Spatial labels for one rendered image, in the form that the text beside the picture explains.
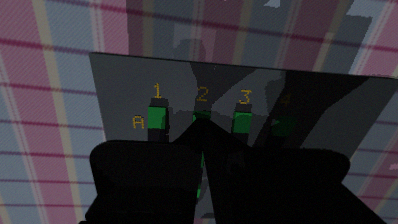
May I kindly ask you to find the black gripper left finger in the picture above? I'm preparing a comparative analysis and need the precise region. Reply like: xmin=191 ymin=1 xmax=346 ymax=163
xmin=89 ymin=118 xmax=204 ymax=223

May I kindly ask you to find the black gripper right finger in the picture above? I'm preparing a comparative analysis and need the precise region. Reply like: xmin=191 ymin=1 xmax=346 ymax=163
xmin=202 ymin=118 xmax=350 ymax=224

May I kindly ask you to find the dark grey switch panel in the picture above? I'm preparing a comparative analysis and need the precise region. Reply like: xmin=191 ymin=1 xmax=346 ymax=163
xmin=89 ymin=52 xmax=398 ymax=160

